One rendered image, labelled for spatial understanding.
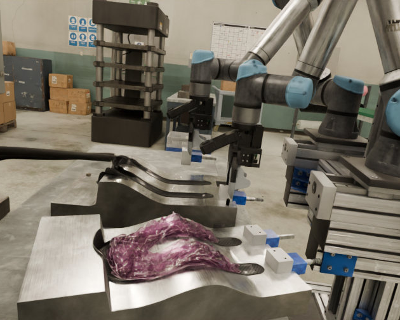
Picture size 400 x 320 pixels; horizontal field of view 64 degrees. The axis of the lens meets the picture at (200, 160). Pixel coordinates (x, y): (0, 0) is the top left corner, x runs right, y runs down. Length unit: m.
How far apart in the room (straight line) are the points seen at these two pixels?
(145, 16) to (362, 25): 4.89
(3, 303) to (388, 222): 0.86
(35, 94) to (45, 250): 7.34
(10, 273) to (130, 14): 4.45
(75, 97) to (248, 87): 6.96
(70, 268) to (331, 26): 0.80
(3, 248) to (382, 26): 0.95
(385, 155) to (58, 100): 7.34
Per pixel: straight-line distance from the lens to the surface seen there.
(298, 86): 0.81
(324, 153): 1.36
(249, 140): 0.89
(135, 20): 4.96
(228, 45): 7.45
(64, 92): 7.77
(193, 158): 1.18
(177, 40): 7.51
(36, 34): 8.43
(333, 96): 1.37
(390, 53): 0.79
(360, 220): 0.92
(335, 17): 0.94
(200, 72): 1.12
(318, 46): 0.93
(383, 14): 0.79
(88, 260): 0.60
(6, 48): 8.18
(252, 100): 0.85
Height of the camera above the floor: 1.24
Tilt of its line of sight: 16 degrees down
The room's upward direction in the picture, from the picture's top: 6 degrees clockwise
